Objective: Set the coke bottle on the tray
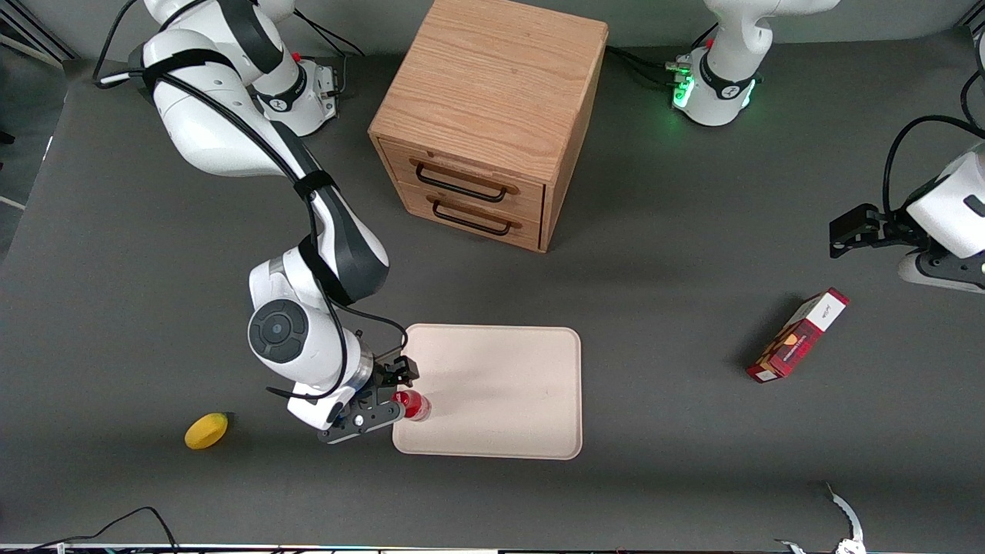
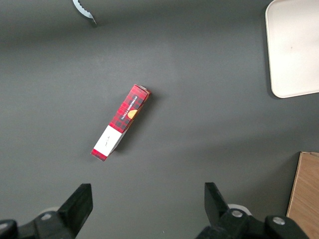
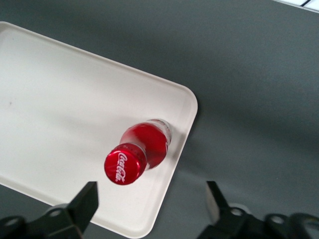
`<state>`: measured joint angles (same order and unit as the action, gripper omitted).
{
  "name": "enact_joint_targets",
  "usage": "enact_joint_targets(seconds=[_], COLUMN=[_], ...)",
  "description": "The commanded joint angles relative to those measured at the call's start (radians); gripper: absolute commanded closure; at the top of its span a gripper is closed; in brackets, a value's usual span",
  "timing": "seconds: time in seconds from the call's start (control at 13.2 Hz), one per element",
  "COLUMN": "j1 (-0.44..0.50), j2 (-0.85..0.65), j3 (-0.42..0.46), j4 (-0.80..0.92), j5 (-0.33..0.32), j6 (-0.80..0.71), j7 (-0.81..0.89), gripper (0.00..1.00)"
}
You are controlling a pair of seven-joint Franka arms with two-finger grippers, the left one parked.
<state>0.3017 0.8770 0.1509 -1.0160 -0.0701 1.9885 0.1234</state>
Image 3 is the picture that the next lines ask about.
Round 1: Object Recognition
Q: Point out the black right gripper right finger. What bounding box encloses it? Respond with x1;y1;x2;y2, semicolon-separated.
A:
205;181;265;239

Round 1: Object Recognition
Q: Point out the red coke bottle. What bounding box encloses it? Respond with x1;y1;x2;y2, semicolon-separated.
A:
104;119;173;186

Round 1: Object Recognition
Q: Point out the cream rectangular tray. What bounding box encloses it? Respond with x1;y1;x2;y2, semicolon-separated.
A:
0;21;199;238

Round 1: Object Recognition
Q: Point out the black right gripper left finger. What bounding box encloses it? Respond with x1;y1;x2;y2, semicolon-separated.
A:
27;181;100;239

